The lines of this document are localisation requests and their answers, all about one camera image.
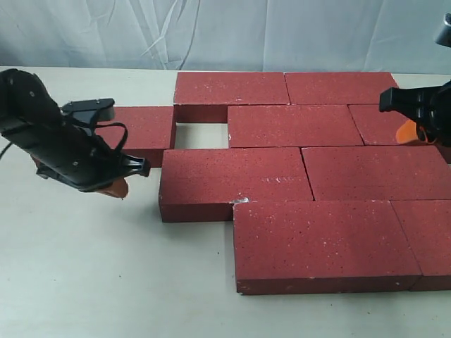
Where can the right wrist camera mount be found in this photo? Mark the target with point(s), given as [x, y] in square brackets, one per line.
[442, 36]

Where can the right edge red brick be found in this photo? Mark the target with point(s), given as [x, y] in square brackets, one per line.
[376, 128]

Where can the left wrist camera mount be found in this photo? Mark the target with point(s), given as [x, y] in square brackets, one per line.
[88, 113]

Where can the chipped red brick white spot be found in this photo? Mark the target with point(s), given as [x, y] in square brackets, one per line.
[203, 185]

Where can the grey fabric backdrop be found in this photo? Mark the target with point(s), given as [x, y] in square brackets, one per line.
[395, 36]

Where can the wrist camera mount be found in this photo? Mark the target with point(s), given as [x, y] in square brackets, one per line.
[88, 113]
[442, 36]

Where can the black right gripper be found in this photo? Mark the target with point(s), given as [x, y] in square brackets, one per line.
[429, 106]

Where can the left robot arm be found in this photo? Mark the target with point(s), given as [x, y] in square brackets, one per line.
[24, 94]

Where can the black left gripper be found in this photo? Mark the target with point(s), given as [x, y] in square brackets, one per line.
[67, 154]

